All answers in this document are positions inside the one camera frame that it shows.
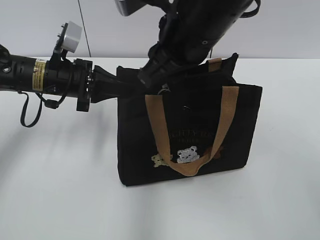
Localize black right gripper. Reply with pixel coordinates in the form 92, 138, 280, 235
137, 42, 199, 88

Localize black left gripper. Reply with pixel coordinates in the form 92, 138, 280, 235
72, 58, 135, 112

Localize black tote bag tan handles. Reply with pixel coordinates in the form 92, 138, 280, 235
117, 53, 263, 187

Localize silver zipper pull with ring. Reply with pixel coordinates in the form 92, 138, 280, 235
157, 84, 170, 96

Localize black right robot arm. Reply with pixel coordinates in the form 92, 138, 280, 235
138, 0, 261, 88

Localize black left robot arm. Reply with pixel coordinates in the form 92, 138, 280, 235
0, 46, 136, 112

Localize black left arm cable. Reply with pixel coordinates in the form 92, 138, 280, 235
17, 84, 66, 128

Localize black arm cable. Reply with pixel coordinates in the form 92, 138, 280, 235
17, 84, 66, 128
239, 0, 262, 19

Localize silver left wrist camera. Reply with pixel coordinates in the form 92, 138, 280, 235
53, 21, 82, 57

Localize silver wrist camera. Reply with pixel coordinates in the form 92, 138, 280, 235
53, 21, 82, 57
114, 0, 147, 17

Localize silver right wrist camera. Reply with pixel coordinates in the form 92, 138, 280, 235
114, 0, 147, 17

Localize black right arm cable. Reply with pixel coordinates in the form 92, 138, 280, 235
239, 0, 262, 19

